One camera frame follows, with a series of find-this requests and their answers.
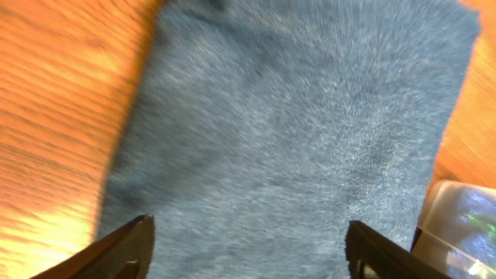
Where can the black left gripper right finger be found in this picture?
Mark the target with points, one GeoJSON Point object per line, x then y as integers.
{"type": "Point", "coordinates": [372, 255]}

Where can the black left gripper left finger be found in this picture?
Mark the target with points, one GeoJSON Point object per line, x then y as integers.
{"type": "Point", "coordinates": [124, 253]}

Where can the blue denim cloth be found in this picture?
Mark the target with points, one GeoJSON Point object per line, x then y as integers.
{"type": "Point", "coordinates": [262, 128]}

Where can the blue green glitter cloth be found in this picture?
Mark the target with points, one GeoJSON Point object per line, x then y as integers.
{"type": "Point", "coordinates": [474, 226]}

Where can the clear plastic storage bin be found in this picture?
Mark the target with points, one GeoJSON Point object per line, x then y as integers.
{"type": "Point", "coordinates": [432, 243]}

